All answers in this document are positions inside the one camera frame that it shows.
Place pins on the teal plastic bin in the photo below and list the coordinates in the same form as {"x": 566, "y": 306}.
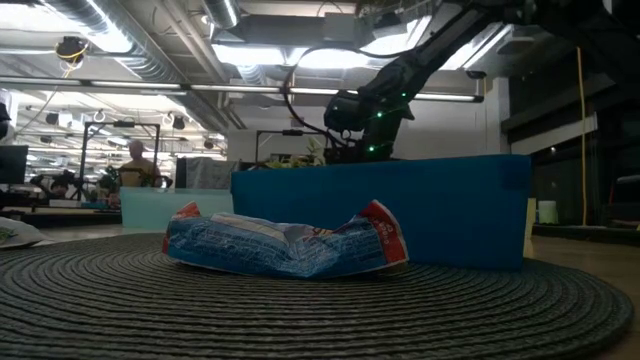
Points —
{"x": 150, "y": 210}

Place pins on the white cylindrical container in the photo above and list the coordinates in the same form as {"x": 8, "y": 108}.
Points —
{"x": 548, "y": 212}

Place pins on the grey cover sheet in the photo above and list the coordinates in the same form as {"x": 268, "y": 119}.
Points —
{"x": 207, "y": 172}

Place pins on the small silver spiral duct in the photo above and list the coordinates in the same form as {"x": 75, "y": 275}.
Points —
{"x": 222, "y": 12}

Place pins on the large silver spiral duct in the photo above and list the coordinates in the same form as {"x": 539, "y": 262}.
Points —
{"x": 150, "y": 65}

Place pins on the black computer monitor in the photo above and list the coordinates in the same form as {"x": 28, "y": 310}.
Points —
{"x": 12, "y": 164}

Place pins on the grey ceiling unit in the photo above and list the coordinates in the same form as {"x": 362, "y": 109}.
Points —
{"x": 340, "y": 27}

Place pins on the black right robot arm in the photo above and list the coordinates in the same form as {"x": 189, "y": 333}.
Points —
{"x": 435, "y": 50}

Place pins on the person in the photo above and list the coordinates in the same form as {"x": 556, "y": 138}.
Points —
{"x": 137, "y": 170}

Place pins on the background workbench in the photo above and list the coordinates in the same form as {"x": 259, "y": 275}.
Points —
{"x": 60, "y": 212}

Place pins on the grey round woven placemat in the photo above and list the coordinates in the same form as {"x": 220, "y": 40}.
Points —
{"x": 300, "y": 320}

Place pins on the white silver granola bar wrapper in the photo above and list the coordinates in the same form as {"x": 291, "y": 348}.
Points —
{"x": 20, "y": 232}

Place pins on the dark blue plastic bin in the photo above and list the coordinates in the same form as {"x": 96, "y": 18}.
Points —
{"x": 450, "y": 210}

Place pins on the black background rig frame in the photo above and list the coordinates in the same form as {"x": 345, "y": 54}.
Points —
{"x": 292, "y": 132}
{"x": 85, "y": 160}

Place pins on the small green potted plant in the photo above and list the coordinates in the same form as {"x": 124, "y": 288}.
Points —
{"x": 305, "y": 160}

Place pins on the long ceiling light bar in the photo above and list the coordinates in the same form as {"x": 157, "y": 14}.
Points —
{"x": 225, "y": 88}

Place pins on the blue red granola bar wrapper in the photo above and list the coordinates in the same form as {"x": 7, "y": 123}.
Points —
{"x": 260, "y": 250}

